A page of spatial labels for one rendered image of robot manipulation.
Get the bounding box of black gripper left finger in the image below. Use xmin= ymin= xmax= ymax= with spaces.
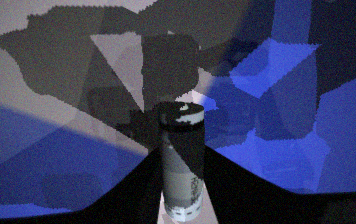
xmin=0 ymin=148 xmax=163 ymax=224

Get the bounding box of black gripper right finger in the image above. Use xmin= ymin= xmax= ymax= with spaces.
xmin=203 ymin=145 xmax=356 ymax=224

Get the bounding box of grey cylinder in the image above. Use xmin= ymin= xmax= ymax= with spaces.
xmin=158 ymin=101 xmax=205 ymax=221

